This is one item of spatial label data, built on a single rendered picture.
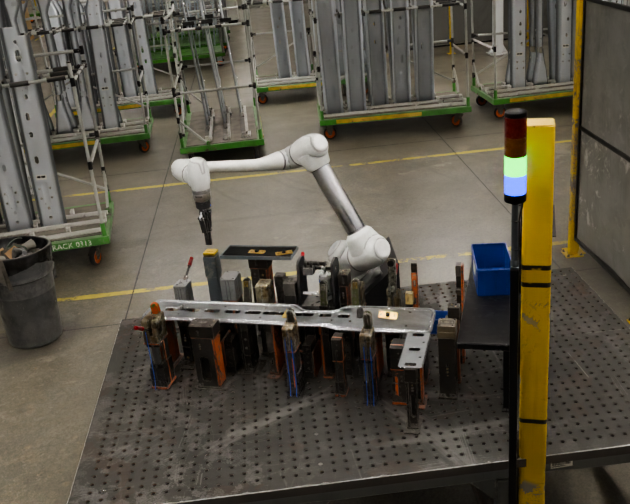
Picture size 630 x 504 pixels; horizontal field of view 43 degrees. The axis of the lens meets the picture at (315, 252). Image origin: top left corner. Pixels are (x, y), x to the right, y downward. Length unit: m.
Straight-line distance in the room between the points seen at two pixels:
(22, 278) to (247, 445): 2.85
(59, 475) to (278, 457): 1.74
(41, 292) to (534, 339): 3.86
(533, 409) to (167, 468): 1.45
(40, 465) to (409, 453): 2.33
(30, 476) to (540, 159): 3.27
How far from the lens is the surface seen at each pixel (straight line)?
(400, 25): 10.63
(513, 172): 2.61
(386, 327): 3.55
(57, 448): 4.98
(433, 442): 3.36
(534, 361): 3.06
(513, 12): 11.13
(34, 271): 5.88
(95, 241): 7.21
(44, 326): 6.08
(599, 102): 5.99
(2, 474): 4.92
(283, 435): 3.46
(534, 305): 2.95
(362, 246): 4.08
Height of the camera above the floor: 2.70
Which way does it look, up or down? 23 degrees down
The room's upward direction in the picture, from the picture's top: 5 degrees counter-clockwise
